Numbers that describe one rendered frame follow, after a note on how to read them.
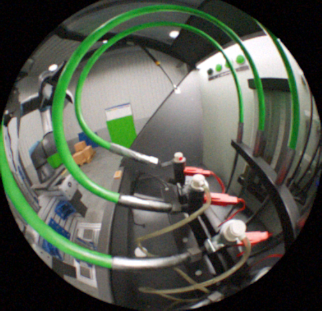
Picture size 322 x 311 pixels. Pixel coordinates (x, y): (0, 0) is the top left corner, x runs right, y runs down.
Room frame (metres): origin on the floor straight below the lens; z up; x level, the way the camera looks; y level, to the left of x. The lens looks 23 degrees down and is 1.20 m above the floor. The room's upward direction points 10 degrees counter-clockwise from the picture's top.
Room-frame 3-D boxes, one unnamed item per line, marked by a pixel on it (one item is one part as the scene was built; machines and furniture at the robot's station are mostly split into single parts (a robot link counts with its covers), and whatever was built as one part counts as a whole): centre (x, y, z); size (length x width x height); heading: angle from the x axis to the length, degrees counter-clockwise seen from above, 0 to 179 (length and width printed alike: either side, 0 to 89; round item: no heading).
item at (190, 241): (0.05, -0.05, 0.91); 0.34 x 0.10 x 0.15; 7
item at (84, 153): (3.17, 3.40, 0.39); 1.20 x 0.85 x 0.79; 22
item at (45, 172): (0.25, 0.74, 1.09); 0.15 x 0.15 x 0.10
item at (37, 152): (0.26, 0.73, 1.20); 0.13 x 0.12 x 0.14; 153
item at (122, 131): (3.58, 1.36, 0.65); 0.95 x 0.86 x 1.30; 108
